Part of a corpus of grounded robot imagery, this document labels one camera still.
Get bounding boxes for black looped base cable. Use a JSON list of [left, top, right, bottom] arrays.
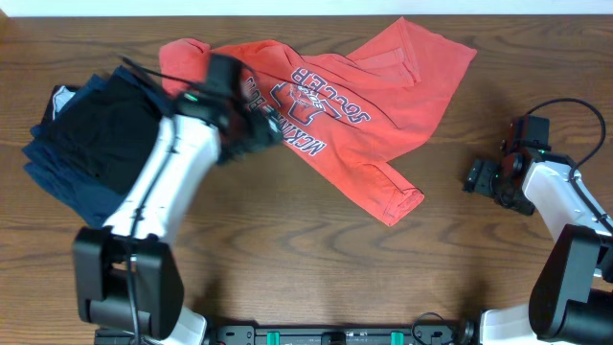
[[409, 311, 456, 345]]

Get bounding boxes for black folded garment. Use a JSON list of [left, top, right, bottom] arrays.
[[39, 75, 162, 194]]

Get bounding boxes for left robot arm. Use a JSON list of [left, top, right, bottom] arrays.
[[72, 54, 284, 345]]

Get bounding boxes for red printed t-shirt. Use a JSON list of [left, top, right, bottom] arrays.
[[158, 16, 479, 227]]

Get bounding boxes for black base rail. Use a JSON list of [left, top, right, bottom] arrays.
[[203, 321, 479, 345]]

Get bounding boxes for black garment with white label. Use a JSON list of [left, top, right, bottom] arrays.
[[40, 85, 79, 124]]

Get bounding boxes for navy folded garment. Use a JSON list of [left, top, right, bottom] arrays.
[[22, 66, 168, 227]]

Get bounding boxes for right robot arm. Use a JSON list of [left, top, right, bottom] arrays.
[[464, 115, 612, 344]]

